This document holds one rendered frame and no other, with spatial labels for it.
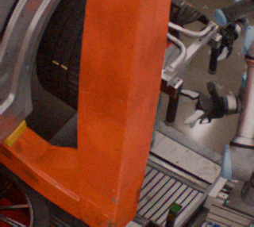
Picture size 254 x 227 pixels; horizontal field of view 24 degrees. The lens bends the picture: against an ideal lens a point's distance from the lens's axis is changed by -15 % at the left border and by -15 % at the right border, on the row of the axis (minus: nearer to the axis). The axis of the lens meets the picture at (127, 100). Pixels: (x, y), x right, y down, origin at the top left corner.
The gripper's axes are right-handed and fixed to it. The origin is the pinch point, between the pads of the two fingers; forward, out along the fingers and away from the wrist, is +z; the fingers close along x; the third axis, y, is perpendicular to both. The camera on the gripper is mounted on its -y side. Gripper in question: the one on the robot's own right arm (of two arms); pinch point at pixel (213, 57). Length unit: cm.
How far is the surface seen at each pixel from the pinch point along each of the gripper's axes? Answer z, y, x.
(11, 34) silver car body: 72, 39, -45
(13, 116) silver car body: 75, 0, -42
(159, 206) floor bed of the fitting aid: 26, -78, 2
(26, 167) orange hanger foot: 81, -17, -32
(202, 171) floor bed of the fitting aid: -3, -75, 8
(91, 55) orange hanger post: 81, 58, -3
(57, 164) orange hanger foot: 77, -5, -18
